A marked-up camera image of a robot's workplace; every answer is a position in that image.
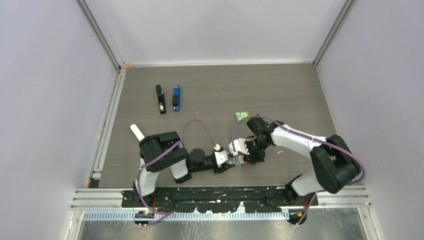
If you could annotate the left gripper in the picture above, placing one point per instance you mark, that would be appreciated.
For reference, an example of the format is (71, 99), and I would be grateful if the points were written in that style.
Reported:
(222, 167)

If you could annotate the green owl eraser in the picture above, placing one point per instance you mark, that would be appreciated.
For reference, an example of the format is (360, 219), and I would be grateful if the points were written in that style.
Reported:
(239, 116)

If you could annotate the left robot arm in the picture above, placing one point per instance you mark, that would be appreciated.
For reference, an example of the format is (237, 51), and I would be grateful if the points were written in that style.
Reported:
(166, 151)

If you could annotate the blue stapler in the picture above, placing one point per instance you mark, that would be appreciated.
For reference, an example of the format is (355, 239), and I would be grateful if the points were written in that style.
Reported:
(176, 98)

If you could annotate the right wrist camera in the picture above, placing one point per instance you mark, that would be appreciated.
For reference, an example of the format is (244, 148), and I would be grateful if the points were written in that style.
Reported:
(238, 147)

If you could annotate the slotted cable duct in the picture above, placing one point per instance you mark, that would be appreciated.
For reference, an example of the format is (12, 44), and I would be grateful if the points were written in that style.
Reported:
(134, 215)

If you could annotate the black stapler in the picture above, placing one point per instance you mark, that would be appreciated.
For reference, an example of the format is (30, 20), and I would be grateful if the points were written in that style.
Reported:
(161, 99)

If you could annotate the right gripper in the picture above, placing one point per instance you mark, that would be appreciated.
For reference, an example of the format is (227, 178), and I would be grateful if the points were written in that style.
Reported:
(253, 158)

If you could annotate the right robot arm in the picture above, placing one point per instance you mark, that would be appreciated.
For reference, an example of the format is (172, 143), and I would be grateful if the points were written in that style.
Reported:
(334, 166)

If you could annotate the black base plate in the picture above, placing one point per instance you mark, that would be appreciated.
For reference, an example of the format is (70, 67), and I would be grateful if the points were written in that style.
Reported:
(218, 199)

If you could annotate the white stapler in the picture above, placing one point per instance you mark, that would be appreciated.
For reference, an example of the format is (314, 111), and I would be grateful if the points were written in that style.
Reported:
(136, 131)

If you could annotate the staple tray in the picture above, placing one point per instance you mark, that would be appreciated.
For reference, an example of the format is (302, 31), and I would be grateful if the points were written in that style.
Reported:
(238, 160)

